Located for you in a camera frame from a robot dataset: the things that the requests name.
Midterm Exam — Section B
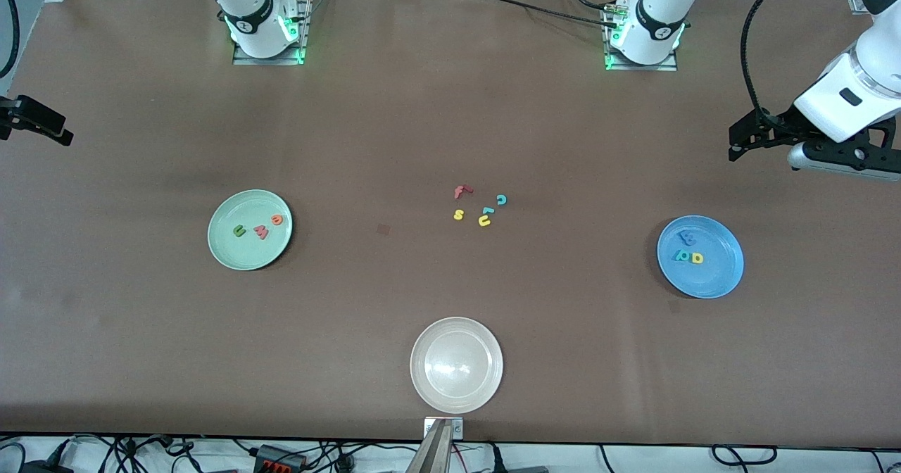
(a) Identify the blue plate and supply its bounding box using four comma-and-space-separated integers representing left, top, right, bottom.
657, 215, 745, 299

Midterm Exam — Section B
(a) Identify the light green plate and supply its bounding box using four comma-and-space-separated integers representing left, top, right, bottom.
207, 189, 293, 271

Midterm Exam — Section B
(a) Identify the beige white plate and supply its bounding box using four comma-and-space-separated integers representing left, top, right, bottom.
410, 317, 504, 415

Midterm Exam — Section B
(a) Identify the black orange connector block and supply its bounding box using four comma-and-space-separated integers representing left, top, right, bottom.
253, 445, 307, 471

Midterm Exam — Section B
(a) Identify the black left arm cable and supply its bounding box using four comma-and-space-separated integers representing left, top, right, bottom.
741, 0, 800, 118

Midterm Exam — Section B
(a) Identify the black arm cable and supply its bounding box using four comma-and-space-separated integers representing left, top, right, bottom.
0, 0, 19, 80
741, 0, 800, 118

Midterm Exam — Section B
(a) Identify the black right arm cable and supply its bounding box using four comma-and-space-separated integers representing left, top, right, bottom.
0, 0, 19, 80

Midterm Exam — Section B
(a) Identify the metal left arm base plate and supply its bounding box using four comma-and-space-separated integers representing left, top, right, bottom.
604, 1, 679, 72

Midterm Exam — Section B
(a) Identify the thick black braided cable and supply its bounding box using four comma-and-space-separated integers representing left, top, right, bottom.
458, 0, 620, 30

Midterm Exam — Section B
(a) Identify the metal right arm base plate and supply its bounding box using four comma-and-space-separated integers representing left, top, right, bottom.
232, 0, 312, 65

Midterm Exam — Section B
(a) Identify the black looped floor cable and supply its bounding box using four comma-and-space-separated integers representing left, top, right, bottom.
711, 445, 779, 468

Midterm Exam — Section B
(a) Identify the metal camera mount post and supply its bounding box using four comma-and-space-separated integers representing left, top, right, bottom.
407, 417, 464, 473

